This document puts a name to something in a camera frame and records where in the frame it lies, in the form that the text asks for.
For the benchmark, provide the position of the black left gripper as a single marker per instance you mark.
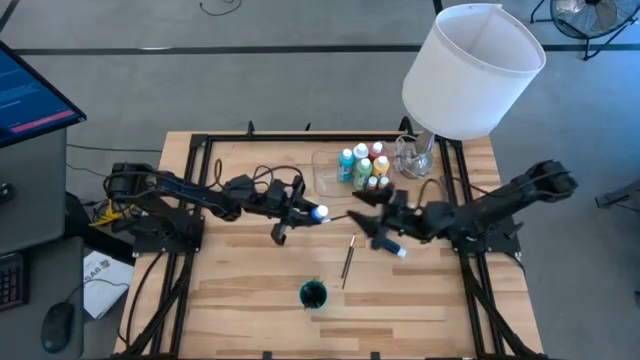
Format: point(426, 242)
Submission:
point(285, 205)

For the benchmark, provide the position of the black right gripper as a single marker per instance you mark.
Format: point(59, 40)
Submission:
point(405, 220)

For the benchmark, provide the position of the small ochre paint bottle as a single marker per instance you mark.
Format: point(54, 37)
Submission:
point(383, 182)

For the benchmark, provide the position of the clear plastic bin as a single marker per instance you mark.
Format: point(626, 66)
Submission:
point(325, 185)

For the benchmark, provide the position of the green paint bottle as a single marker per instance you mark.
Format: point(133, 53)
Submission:
point(362, 175)

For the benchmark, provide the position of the yellow paint bottle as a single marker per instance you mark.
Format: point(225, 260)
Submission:
point(381, 165)

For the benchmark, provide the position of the turquoise paint bottle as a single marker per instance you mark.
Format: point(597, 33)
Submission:
point(345, 165)

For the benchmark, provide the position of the red paint bottle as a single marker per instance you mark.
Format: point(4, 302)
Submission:
point(376, 149)

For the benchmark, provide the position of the white paint bottle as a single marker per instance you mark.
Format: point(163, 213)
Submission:
point(360, 150)

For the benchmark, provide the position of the teal plastic cup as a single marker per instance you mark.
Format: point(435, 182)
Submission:
point(303, 299)

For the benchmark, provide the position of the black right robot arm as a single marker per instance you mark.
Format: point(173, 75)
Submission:
point(500, 200)

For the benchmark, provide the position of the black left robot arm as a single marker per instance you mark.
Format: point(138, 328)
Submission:
point(175, 190)

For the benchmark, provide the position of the white paper booklet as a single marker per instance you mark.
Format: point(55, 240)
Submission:
point(105, 285)

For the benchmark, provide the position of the black stand foot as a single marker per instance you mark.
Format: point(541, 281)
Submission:
point(617, 197)

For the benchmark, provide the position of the dark grey desk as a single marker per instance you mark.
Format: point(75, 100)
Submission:
point(60, 270)

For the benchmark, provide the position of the black computer mouse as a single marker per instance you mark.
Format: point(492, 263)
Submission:
point(56, 325)

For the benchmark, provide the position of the black floor fan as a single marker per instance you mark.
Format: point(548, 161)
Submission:
point(590, 17)

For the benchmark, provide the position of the computer monitor blue screen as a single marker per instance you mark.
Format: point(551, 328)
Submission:
point(30, 100)

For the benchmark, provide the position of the black keyboard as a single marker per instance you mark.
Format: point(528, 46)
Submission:
point(10, 280)

